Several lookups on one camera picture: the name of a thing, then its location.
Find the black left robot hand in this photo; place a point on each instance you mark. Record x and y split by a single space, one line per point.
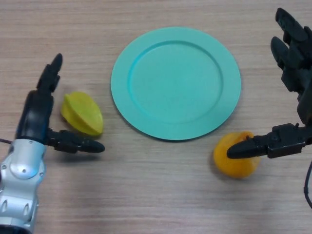
36 114

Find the orange pear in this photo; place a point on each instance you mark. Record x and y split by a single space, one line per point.
236 168

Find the green round plate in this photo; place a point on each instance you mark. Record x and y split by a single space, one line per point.
175 84

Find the yellow starfruit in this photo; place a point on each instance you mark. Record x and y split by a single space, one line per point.
83 113

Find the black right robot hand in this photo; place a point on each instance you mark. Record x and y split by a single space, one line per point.
304 73

